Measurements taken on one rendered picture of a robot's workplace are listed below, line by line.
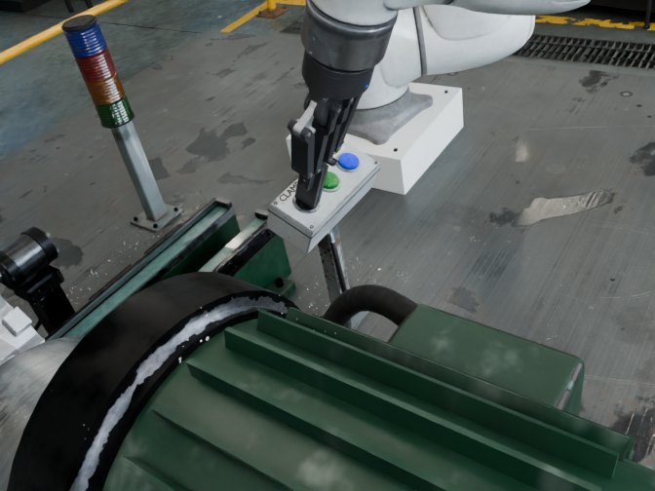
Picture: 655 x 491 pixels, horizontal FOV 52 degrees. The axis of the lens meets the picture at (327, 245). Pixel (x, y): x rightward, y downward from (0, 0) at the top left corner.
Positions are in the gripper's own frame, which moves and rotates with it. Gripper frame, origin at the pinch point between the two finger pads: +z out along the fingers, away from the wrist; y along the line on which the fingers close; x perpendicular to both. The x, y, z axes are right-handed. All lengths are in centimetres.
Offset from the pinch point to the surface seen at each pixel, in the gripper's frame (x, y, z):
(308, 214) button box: 1.4, 1.5, 4.0
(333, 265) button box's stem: 4.9, -3.8, 17.5
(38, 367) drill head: -2.3, 39.4, -5.4
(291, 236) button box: 0.7, 3.5, 7.2
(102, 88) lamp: -49, -10, 21
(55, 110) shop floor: -235, -131, 221
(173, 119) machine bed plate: -65, -45, 61
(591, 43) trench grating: -1, -286, 121
